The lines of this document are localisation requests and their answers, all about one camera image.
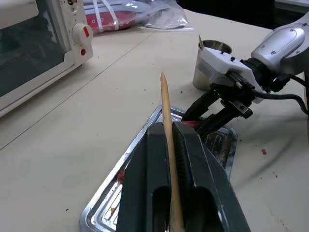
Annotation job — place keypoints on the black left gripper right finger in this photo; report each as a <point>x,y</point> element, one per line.
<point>205,183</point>

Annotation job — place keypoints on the pointed wooden skewer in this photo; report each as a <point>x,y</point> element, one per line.
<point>166,106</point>
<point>200,40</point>
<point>220,46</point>

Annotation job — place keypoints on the clear plastic zip bag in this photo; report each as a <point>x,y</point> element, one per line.
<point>159,17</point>

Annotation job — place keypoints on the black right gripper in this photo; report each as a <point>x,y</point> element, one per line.
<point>231,96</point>

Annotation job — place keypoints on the metal skewer cup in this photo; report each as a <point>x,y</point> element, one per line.
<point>200,77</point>

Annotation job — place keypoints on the red sausage crumb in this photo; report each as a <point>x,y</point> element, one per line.
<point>264,151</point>

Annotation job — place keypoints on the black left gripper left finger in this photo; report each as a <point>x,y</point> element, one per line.
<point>142,169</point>

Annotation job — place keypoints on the rectangular metal tray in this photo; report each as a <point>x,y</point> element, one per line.
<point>108,200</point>

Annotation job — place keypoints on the cream toaster oven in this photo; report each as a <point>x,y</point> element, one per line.
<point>36,48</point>

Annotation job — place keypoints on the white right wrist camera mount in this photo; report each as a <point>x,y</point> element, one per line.
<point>217,62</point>

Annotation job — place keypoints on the red sausage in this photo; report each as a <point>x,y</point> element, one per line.
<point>192,123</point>

